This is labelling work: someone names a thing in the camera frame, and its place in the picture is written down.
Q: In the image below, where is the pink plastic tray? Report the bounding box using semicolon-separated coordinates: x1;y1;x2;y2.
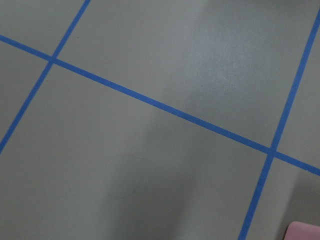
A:
283;221;320;240

